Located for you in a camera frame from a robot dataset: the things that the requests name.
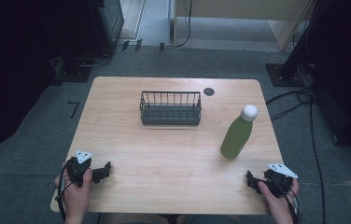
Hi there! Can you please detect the right hand-held gripper black cable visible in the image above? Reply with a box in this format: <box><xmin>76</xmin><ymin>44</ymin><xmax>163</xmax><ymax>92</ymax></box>
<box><xmin>269</xmin><ymin>175</ymin><xmax>301</xmax><ymax>224</ymax></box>

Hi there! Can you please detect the green bottle with white cap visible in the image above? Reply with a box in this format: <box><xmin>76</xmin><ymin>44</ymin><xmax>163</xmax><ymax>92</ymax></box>
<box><xmin>219</xmin><ymin>104</ymin><xmax>260</xmax><ymax>161</ymax></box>

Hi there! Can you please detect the black hanging cable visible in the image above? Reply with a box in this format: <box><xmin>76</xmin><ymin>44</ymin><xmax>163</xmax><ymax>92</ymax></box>
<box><xmin>174</xmin><ymin>0</ymin><xmax>194</xmax><ymax>49</ymax></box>

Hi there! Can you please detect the light wooden furniture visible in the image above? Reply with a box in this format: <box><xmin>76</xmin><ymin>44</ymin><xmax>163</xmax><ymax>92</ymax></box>
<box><xmin>173</xmin><ymin>0</ymin><xmax>317</xmax><ymax>53</ymax></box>

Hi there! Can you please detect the black floor cable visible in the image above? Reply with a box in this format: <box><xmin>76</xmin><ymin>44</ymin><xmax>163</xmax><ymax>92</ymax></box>
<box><xmin>265</xmin><ymin>87</ymin><xmax>328</xmax><ymax>224</ymax></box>

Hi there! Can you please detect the black stand with base plate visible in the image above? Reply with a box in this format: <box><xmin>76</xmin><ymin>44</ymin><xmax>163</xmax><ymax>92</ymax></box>
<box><xmin>264</xmin><ymin>0</ymin><xmax>333</xmax><ymax>89</ymax></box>

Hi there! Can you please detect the person's left hand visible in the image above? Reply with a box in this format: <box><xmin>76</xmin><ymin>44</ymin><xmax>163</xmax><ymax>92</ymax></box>
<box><xmin>54</xmin><ymin>167</ymin><xmax>93</xmax><ymax>219</ymax></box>

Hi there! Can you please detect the person's right hand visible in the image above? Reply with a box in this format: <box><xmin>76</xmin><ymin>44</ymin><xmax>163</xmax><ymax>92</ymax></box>
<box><xmin>257</xmin><ymin>177</ymin><xmax>301</xmax><ymax>219</ymax></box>

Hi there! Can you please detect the dark curtain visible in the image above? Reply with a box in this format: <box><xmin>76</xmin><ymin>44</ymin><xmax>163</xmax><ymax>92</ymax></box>
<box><xmin>0</xmin><ymin>0</ymin><xmax>72</xmax><ymax>169</ymax></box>
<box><xmin>307</xmin><ymin>0</ymin><xmax>351</xmax><ymax>161</ymax></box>

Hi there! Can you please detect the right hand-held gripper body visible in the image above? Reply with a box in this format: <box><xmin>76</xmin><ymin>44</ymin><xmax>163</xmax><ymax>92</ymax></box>
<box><xmin>262</xmin><ymin>163</ymin><xmax>299</xmax><ymax>198</ymax></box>

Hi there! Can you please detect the dark grey wire basket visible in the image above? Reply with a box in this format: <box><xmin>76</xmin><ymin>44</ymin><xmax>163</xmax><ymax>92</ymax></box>
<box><xmin>138</xmin><ymin>90</ymin><xmax>203</xmax><ymax>127</ymax></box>

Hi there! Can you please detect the grey floor cable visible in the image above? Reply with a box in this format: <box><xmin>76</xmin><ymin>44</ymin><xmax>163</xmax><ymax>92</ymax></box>
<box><xmin>76</xmin><ymin>54</ymin><xmax>112</xmax><ymax>68</ymax></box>

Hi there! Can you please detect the hand-held gripper black cable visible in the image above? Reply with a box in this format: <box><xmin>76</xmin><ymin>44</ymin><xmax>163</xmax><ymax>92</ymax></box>
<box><xmin>269</xmin><ymin>175</ymin><xmax>301</xmax><ymax>224</ymax></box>
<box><xmin>55</xmin><ymin>159</ymin><xmax>73</xmax><ymax>222</ymax></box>

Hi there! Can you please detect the left hand-held gripper black cable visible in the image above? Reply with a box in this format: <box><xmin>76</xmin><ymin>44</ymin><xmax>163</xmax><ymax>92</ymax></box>
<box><xmin>55</xmin><ymin>159</ymin><xmax>73</xmax><ymax>222</ymax></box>

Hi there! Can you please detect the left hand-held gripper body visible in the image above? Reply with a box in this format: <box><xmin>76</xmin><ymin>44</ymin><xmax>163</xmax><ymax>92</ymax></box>
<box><xmin>66</xmin><ymin>149</ymin><xmax>94</xmax><ymax>189</ymax></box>

